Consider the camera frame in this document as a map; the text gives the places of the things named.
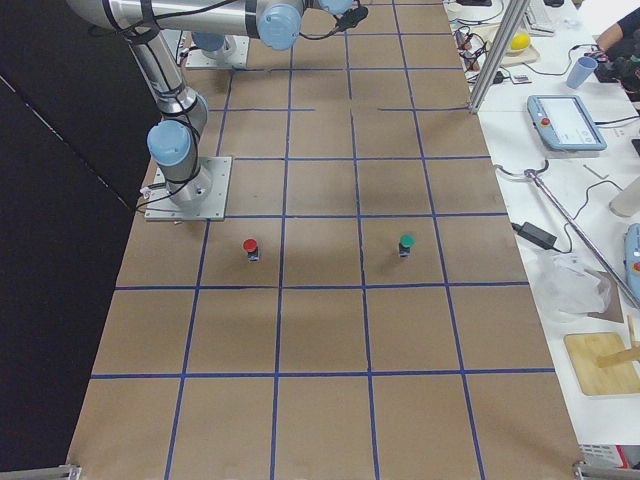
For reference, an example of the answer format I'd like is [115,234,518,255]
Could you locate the green push button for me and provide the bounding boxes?
[398,234,415,258]

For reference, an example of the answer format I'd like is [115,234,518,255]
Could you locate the aluminium frame post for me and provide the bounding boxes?
[468,0,529,114]

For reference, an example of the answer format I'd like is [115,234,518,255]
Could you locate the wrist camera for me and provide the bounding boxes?
[334,5,369,32]

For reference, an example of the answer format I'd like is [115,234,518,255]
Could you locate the red push button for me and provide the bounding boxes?
[242,238,260,262]

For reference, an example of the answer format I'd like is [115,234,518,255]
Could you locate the yellow lemon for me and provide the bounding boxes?
[507,33,531,55]

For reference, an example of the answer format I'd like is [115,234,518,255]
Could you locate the black power adapter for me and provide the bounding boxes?
[511,222,557,250]

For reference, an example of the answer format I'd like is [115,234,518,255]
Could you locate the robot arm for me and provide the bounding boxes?
[69,1,368,205]

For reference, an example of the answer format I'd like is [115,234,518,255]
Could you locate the teach pendant tablet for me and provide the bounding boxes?
[526,95,607,152]

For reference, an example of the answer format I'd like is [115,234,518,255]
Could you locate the clear plastic bag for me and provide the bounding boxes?
[533,253,612,314]

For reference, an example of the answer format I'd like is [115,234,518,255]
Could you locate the beige tray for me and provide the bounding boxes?
[471,25,540,67]

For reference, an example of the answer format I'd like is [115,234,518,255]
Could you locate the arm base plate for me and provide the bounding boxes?
[142,157,233,222]
[185,32,249,70]

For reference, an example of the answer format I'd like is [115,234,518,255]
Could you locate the wooden cutting board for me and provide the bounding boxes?
[564,332,639,397]

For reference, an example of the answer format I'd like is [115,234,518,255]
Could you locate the blue plastic cup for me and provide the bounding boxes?
[565,56,598,89]

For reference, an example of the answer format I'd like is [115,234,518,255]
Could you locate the metal rod tool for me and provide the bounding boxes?
[494,159,639,309]

